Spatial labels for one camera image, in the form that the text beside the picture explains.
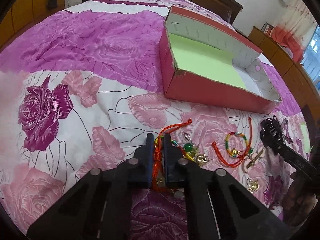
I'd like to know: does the black ribbon hair accessory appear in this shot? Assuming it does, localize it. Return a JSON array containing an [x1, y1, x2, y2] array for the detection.
[[260, 115, 291, 144]]

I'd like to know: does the red cord jade pendant bracelet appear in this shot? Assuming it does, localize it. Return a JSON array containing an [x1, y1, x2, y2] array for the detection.
[[151, 119, 200, 193]]

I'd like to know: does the pink gold hair clip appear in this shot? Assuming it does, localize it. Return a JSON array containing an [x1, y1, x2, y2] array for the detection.
[[242, 147, 265, 173]]

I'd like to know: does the multicolour woven bell bracelet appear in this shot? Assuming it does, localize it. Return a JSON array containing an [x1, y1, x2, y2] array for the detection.
[[211, 116, 254, 168]]

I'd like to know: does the right hand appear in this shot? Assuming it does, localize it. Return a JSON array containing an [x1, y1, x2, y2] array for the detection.
[[281, 171, 319, 228]]

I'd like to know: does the gold flower earring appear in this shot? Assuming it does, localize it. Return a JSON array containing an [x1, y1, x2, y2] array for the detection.
[[195, 153, 210, 167]]

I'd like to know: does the green paper sheet on bed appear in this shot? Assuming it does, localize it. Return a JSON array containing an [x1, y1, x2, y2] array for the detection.
[[300, 122, 311, 154]]

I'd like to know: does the gold pearl earring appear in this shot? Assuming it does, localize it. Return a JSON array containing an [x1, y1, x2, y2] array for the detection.
[[247, 178, 260, 193]]

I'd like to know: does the wooden dresser cabinet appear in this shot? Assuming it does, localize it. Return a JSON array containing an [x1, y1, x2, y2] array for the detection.
[[248, 27, 319, 123]]

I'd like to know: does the blue framed window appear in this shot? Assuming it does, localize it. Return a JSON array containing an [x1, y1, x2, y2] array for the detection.
[[302, 25, 320, 91]]

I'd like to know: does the pink floral bedspread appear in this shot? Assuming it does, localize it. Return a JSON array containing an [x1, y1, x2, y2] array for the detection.
[[1, 2, 314, 239]]

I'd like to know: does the red cardboard box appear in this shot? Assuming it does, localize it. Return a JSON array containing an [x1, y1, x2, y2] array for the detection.
[[159, 6, 281, 114]]

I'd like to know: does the green paper liner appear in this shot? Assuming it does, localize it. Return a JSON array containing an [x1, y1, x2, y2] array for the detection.
[[169, 34, 246, 89]]

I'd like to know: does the floral red curtain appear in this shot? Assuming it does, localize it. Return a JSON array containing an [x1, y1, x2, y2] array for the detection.
[[271, 0, 317, 63]]

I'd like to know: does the black hanging bag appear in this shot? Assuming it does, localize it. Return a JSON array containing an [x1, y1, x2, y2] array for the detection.
[[47, 0, 57, 10]]

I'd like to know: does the wooden wardrobe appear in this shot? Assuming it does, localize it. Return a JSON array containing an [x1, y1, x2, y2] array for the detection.
[[1, 0, 65, 46]]

